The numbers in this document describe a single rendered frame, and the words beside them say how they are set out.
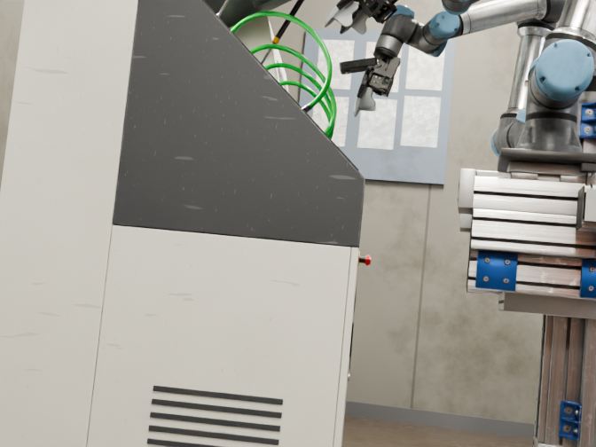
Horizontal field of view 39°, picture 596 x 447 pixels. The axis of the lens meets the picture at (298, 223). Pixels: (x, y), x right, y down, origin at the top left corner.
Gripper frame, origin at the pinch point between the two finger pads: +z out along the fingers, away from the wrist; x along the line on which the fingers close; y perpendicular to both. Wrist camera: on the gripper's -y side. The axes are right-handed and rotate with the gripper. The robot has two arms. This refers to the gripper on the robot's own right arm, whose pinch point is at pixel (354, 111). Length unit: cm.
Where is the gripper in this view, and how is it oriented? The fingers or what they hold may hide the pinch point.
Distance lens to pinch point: 251.2
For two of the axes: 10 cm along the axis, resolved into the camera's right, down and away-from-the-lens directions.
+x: 1.3, 2.0, 9.7
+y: 9.1, 3.5, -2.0
